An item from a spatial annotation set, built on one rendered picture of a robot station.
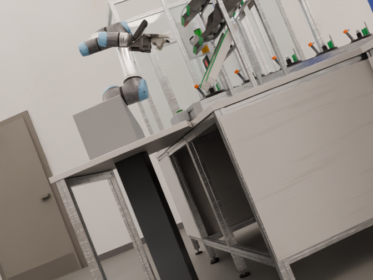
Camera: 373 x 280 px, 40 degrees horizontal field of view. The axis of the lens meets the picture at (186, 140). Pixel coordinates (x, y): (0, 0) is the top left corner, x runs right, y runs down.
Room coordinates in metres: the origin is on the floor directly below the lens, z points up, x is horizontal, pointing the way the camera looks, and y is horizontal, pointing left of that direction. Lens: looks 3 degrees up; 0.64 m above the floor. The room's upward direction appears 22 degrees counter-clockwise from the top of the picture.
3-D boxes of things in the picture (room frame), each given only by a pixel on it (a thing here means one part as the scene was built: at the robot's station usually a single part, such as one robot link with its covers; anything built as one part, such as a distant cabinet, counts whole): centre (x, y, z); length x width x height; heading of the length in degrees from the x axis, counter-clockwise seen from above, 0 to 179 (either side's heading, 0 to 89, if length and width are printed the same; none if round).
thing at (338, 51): (2.97, -0.71, 0.91); 1.24 x 0.33 x 0.10; 102
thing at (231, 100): (2.96, -0.67, 0.85); 1.50 x 1.41 x 0.03; 12
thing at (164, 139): (2.79, 0.27, 0.84); 0.90 x 0.70 x 0.03; 174
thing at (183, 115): (2.90, -0.01, 0.93); 0.21 x 0.07 x 0.06; 12
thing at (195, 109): (3.10, -0.03, 0.91); 0.89 x 0.06 x 0.11; 12
